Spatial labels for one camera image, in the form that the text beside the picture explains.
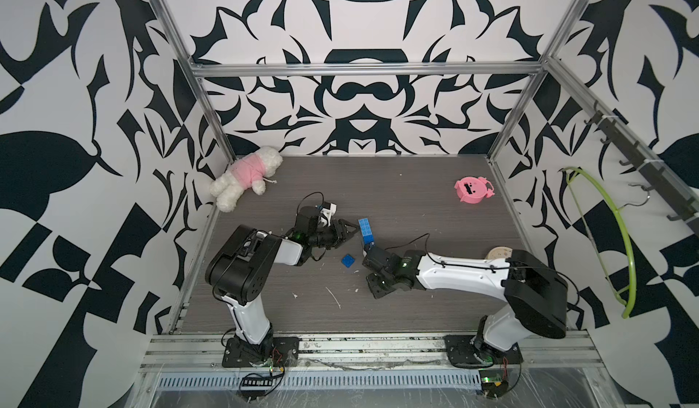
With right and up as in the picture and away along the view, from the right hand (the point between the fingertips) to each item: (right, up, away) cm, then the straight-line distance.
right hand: (371, 282), depth 84 cm
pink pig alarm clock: (+41, +28, +21) cm, 53 cm away
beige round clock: (+42, +8, +6) cm, 44 cm away
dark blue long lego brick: (-1, +15, +5) cm, 16 cm away
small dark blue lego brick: (-7, +5, +5) cm, 10 cm away
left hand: (-4, +16, +6) cm, 18 cm away
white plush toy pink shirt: (-45, +34, +20) cm, 60 cm away
